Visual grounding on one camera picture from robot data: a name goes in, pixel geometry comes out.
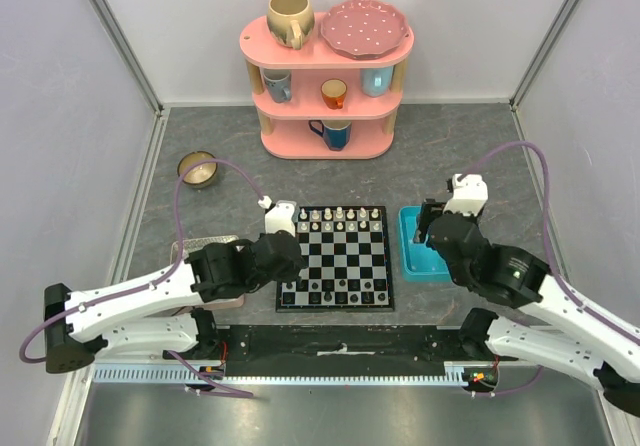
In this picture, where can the blue plastic bin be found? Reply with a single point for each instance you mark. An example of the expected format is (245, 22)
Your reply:
(419, 263)

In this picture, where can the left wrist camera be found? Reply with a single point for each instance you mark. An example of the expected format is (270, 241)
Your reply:
(278, 216)

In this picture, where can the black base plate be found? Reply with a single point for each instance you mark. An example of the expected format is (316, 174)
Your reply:
(338, 349)

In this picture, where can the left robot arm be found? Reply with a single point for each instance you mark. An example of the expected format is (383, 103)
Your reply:
(77, 322)

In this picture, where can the pink metal tray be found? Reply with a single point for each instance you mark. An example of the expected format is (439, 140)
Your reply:
(191, 245)

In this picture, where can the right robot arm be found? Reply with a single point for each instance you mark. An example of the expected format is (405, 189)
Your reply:
(594, 345)

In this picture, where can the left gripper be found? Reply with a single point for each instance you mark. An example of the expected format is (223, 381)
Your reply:
(292, 274)

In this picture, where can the brown ceramic bowl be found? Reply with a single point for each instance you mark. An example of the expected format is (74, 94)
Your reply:
(200, 175)

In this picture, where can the white cable duct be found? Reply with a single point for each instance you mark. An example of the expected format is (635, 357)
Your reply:
(177, 374)

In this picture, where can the black white chess board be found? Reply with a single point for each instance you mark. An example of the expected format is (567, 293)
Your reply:
(349, 255)

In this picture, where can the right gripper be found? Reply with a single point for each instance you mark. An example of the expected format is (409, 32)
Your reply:
(427, 217)

